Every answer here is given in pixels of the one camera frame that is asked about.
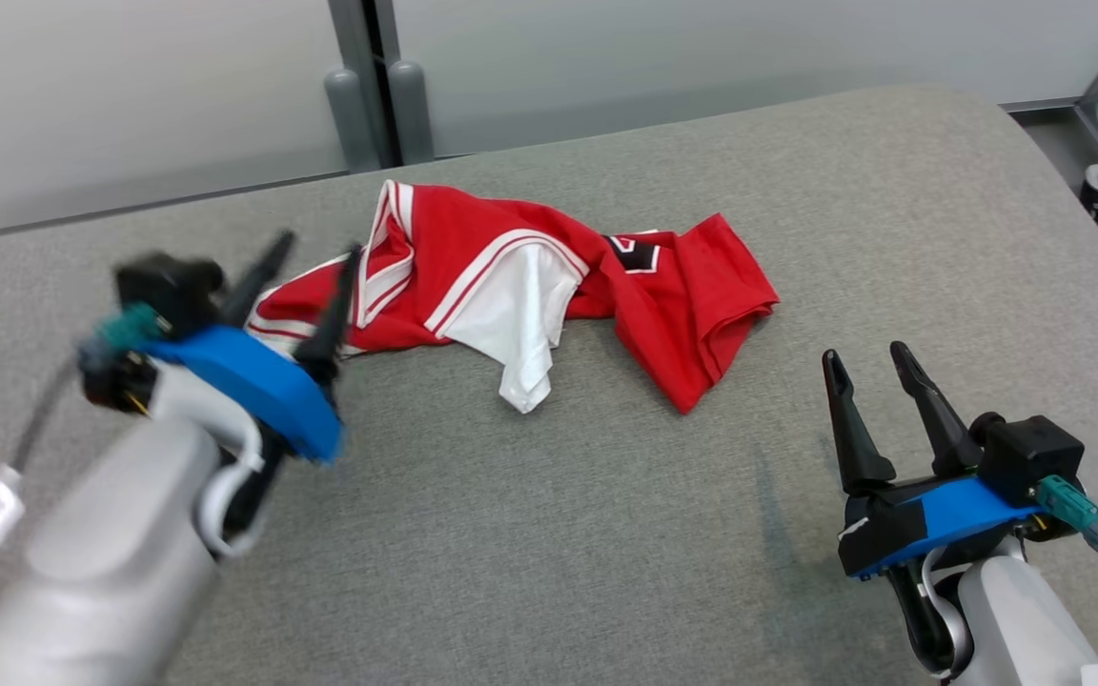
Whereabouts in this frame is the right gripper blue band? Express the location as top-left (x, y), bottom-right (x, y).
top-left (821, 340), bottom-right (1050, 679)

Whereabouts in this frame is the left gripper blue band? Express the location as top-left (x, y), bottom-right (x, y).
top-left (144, 229), bottom-right (366, 560)

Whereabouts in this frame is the red basketball jersey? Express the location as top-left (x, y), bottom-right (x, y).
top-left (246, 179), bottom-right (781, 415)

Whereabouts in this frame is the right camera cable teal plug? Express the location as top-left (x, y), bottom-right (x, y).
top-left (1035, 474), bottom-right (1098, 654)

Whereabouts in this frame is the grey cylinder post foot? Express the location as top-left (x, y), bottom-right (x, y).
top-left (387, 60), bottom-right (436, 166)
top-left (323, 67), bottom-right (381, 175)

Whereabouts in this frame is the grey partition post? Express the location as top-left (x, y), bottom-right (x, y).
top-left (327, 0), bottom-right (388, 171)
top-left (376, 0), bottom-right (409, 70)

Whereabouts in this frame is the grey skirting rail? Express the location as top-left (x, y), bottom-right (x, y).
top-left (1000, 93), bottom-right (1084, 115)

